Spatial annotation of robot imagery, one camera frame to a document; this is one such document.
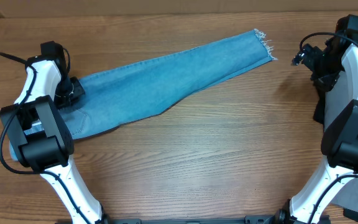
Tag light blue denim jeans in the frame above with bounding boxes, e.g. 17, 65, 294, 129
59, 29, 274, 139

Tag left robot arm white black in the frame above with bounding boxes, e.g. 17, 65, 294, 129
0, 41, 111, 224

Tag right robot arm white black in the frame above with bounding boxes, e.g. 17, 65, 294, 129
265, 14, 358, 223

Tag black garment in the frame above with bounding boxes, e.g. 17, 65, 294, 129
313, 78, 325, 125

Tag grey folded garment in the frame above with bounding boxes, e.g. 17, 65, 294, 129
321, 72, 358, 212

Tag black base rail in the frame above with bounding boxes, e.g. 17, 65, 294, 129
98, 215, 284, 224

